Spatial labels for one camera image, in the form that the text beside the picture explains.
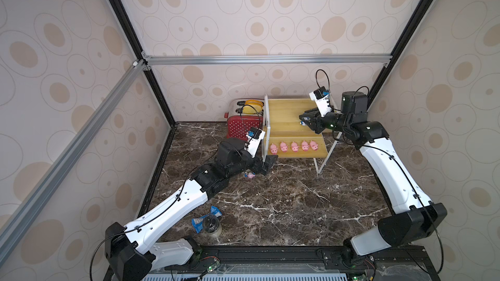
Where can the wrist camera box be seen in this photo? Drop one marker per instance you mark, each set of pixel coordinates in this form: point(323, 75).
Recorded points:
point(321, 98)
point(254, 137)

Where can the black corner frame post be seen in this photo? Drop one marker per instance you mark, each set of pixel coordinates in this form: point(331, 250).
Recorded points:
point(421, 10)
point(132, 39)

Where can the blue plastic wrapper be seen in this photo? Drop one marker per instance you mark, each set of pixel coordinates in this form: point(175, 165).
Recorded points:
point(197, 222)

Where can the silver aluminium rail back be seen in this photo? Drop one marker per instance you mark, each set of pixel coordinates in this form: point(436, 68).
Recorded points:
point(268, 59)

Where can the pink pig toy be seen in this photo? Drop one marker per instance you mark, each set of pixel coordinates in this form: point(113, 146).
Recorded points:
point(283, 147)
point(305, 146)
point(313, 145)
point(294, 147)
point(273, 149)

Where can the clear tape roll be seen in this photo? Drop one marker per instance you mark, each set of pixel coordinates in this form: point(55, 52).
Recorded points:
point(212, 226)

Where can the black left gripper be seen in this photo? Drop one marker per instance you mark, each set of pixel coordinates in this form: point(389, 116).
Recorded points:
point(265, 165)

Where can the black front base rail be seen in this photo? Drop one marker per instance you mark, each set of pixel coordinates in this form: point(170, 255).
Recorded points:
point(408, 262)

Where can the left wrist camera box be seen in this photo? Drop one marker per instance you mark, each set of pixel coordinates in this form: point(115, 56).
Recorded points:
point(254, 137)

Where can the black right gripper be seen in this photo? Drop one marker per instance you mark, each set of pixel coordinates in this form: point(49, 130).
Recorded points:
point(314, 121)

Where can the red polka dot toaster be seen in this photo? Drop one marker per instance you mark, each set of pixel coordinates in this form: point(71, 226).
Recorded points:
point(238, 123)

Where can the black corner frame post left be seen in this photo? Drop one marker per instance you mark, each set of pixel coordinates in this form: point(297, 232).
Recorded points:
point(132, 39)

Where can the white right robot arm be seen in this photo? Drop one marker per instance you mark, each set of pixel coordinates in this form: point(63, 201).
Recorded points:
point(414, 215)

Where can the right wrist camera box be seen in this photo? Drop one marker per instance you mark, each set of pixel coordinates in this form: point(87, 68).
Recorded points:
point(321, 98)

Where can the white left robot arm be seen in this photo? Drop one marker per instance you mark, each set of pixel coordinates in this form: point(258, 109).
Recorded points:
point(164, 222)

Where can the silver aluminium rail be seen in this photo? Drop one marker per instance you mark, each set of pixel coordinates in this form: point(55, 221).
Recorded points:
point(37, 199)
point(268, 59)

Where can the black corner frame post right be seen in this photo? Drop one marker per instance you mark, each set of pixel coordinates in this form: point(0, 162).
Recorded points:
point(421, 10)

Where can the white metal wooden shelf rack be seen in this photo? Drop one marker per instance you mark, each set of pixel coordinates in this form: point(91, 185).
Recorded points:
point(282, 124)

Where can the silver aluminium rail left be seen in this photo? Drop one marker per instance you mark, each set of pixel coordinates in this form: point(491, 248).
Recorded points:
point(37, 199)

